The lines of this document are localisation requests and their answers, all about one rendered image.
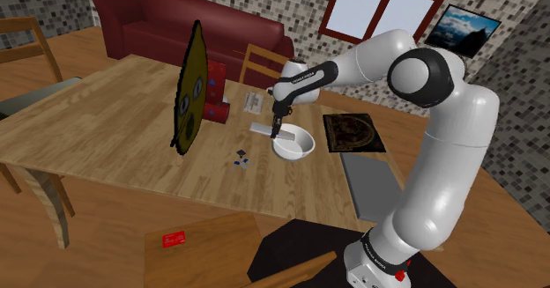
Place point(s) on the red card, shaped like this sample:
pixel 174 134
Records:
pixel 173 239

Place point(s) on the wooden chair with grey seat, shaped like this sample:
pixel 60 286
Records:
pixel 30 96

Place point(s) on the small blue grey toy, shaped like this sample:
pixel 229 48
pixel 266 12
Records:
pixel 243 163

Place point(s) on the dark robot stand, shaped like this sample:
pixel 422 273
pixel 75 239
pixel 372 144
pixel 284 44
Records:
pixel 296 248

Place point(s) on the red box with blue marks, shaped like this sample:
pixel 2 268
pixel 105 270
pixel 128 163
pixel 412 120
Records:
pixel 216 85

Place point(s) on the black framed wall picture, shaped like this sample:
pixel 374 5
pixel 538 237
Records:
pixel 462 30

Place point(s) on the grey paper leaflet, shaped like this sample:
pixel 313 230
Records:
pixel 253 103

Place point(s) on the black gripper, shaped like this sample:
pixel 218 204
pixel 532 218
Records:
pixel 281 112

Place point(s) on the dark red sofa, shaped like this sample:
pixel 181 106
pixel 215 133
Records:
pixel 172 25

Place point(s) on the grey bar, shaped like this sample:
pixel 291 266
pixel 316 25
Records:
pixel 260 128

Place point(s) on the white bowl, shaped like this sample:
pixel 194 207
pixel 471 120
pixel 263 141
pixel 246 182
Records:
pixel 296 147

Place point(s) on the red framed window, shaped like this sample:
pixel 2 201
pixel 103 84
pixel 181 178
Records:
pixel 365 8

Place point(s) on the wooden table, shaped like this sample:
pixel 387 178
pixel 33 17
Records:
pixel 107 128

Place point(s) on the olive mask with face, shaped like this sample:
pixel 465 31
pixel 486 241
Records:
pixel 192 85

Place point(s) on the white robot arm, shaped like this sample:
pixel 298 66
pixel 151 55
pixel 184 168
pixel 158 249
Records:
pixel 447 149

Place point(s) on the dark book with gold pattern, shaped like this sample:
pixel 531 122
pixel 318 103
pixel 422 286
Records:
pixel 352 133

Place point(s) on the dark red cylinder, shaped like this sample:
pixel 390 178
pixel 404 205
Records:
pixel 216 112

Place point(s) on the grey flat tablet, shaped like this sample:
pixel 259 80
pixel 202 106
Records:
pixel 371 188

